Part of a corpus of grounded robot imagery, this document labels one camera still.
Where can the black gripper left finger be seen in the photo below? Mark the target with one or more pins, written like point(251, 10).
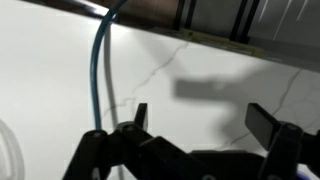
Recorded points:
point(133, 153)

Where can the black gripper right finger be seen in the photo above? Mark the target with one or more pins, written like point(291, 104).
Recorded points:
point(283, 143)

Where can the clear plastic lunchbox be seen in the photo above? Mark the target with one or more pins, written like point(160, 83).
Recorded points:
point(18, 160)

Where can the brown wooden board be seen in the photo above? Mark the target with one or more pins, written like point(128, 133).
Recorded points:
point(146, 11)

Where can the grey cabinet with black bars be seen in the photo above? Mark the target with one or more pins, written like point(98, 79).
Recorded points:
point(213, 16)

